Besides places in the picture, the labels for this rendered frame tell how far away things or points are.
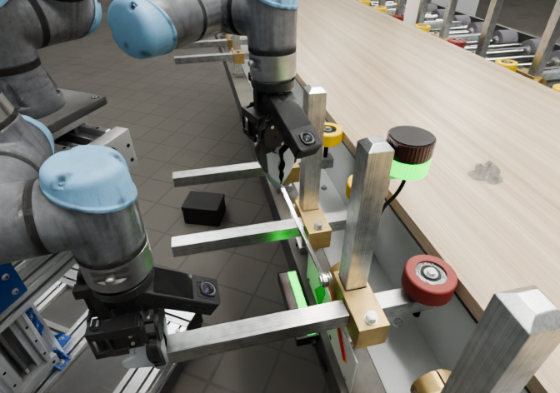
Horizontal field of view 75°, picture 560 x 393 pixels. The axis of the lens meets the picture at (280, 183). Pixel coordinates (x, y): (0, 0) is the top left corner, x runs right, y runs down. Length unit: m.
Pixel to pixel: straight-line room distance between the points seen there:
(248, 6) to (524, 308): 0.47
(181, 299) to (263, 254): 1.39
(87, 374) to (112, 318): 0.91
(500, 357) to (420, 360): 0.56
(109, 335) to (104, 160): 0.23
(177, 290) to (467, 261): 0.46
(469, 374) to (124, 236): 0.34
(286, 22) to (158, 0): 0.17
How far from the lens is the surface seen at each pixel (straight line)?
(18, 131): 0.51
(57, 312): 1.61
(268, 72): 0.58
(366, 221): 0.52
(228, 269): 1.81
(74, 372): 1.44
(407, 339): 0.91
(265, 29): 0.56
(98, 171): 0.36
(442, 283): 0.63
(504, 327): 0.32
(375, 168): 0.47
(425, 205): 0.78
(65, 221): 0.39
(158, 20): 0.50
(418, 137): 0.49
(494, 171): 0.93
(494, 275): 0.69
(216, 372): 1.54
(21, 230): 0.40
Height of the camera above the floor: 1.36
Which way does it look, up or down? 36 degrees down
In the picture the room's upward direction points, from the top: straight up
